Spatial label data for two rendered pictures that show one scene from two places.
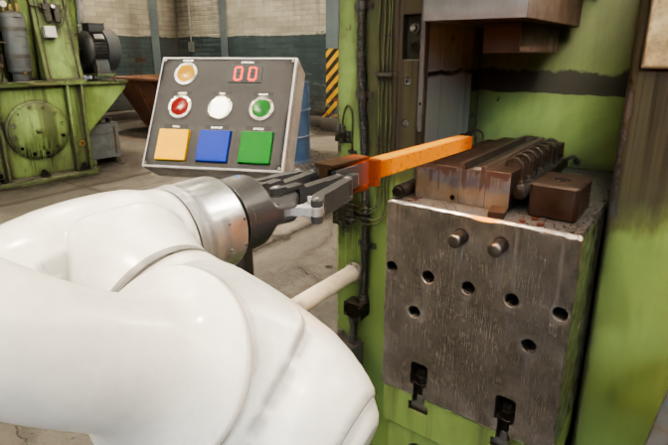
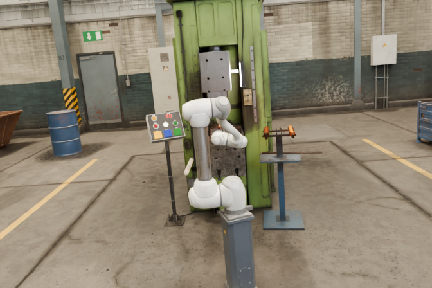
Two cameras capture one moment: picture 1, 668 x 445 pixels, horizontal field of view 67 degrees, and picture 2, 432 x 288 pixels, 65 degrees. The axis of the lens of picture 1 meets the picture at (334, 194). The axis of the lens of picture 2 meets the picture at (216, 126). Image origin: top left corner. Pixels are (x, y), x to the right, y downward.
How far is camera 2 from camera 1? 2.58 m
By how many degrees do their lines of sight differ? 32
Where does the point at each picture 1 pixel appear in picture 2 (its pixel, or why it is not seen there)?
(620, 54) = (236, 99)
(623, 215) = (246, 130)
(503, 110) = not seen: hidden behind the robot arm
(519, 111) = not seen: hidden behind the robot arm
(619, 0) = (233, 89)
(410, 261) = (213, 148)
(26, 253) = (220, 135)
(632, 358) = (253, 156)
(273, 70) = (175, 114)
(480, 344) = (230, 159)
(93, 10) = not seen: outside the picture
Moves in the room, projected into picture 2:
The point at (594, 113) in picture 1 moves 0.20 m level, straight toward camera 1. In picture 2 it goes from (233, 112) to (236, 115)
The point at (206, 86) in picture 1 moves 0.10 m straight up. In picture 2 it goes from (160, 120) to (159, 110)
